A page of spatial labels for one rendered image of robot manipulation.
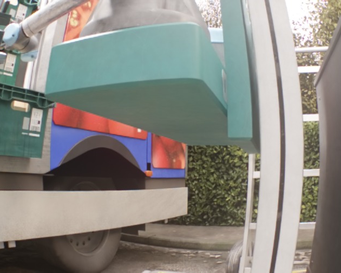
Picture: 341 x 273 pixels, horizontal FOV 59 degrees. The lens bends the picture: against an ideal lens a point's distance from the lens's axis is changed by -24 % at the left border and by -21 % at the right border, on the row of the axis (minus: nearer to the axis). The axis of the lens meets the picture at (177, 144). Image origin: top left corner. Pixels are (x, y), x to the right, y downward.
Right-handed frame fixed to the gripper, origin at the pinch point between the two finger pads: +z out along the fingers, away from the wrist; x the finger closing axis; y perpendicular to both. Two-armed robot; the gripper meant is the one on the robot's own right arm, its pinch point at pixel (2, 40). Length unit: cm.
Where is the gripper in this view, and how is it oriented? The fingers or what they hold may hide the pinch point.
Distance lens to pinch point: 152.3
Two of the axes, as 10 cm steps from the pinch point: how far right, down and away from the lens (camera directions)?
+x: -0.1, 10.0, -0.7
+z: -9.1, 0.2, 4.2
